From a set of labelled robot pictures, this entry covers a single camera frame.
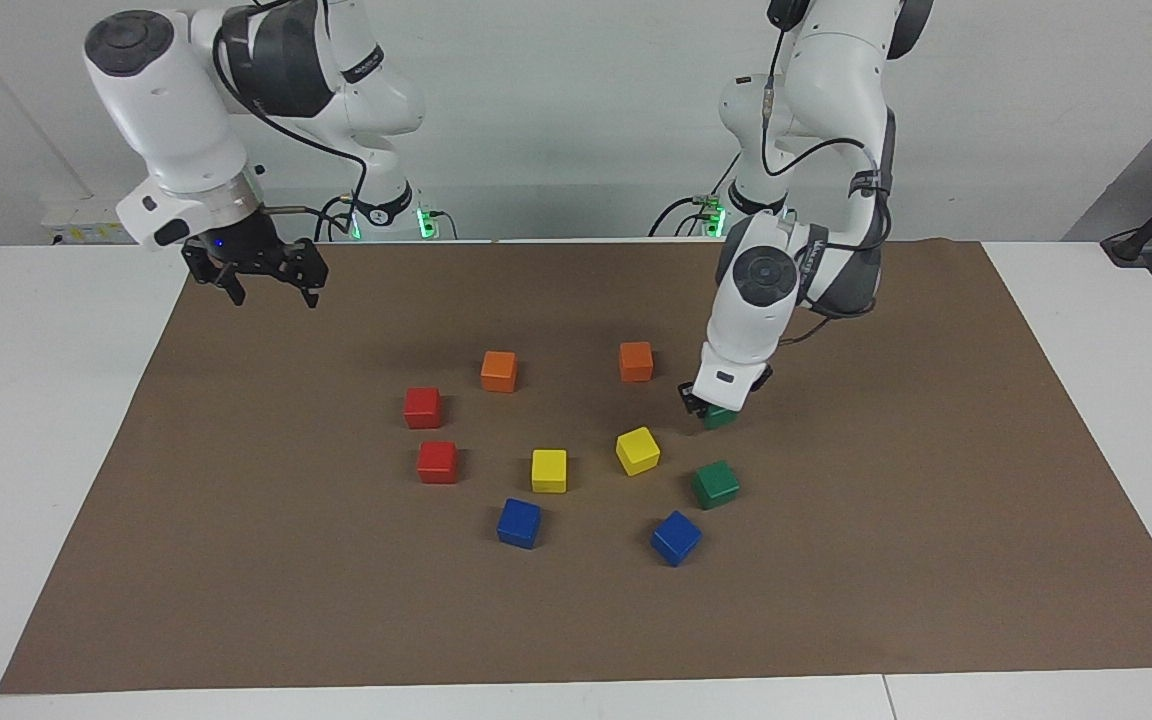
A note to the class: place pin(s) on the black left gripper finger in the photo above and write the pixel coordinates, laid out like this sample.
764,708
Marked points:
692,404

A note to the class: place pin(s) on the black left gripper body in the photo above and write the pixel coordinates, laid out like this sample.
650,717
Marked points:
762,378

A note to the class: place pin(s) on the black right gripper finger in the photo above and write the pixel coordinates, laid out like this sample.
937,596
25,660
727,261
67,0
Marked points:
233,288
311,294

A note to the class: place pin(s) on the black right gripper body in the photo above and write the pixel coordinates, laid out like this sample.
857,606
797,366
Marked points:
256,255

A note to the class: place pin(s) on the green wooden cube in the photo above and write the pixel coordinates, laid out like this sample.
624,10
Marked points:
715,484
722,418

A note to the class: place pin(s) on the red wooden cube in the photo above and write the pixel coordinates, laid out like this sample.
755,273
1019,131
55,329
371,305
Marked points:
437,462
423,407

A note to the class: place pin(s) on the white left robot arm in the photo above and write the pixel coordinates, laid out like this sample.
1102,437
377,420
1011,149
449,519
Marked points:
841,80

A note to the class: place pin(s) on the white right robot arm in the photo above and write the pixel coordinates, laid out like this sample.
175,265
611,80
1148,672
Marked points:
166,110

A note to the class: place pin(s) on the orange wooden cube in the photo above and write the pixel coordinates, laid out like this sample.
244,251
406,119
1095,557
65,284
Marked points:
499,371
636,361

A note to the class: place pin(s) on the yellow wooden cube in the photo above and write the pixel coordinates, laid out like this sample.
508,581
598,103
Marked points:
638,450
549,470

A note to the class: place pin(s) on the green lit base connector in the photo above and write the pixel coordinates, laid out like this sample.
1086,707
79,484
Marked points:
425,222
719,220

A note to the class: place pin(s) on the blue wooden cube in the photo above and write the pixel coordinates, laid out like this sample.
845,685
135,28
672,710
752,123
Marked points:
519,522
676,538

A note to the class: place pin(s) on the white power box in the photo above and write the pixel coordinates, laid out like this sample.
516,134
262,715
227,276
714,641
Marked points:
81,218

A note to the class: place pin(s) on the brown table mat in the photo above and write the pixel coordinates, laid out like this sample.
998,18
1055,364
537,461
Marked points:
576,620

